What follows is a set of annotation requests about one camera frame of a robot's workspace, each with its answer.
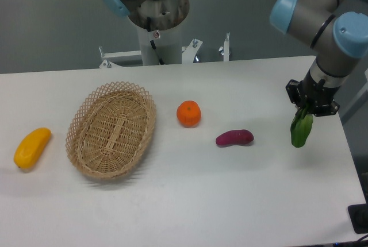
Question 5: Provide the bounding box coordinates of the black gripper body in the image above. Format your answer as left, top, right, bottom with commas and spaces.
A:
285, 72, 340, 116

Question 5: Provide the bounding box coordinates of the green bok choy vegetable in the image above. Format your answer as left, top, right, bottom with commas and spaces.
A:
290, 104, 313, 148

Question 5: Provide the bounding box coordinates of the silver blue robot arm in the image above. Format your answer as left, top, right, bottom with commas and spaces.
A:
103, 0, 367, 117

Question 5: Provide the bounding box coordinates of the purple sweet potato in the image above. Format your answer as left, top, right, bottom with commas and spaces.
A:
215, 129, 254, 147

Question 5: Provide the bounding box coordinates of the black device at table edge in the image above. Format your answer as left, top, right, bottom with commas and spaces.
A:
348, 203, 367, 234

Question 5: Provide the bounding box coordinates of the orange tangerine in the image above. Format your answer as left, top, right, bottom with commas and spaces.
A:
177, 101, 202, 128

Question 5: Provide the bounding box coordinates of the woven wicker basket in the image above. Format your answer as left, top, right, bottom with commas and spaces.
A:
66, 82, 156, 179

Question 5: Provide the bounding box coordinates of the yellow mango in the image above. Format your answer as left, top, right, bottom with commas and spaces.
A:
13, 128, 52, 169

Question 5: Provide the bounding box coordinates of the white metal base frame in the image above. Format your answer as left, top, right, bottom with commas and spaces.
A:
98, 32, 232, 69

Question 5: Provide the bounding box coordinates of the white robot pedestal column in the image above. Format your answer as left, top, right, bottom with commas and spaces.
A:
137, 26, 182, 66

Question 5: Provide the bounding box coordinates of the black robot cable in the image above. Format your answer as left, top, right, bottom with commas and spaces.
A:
145, 16, 166, 65

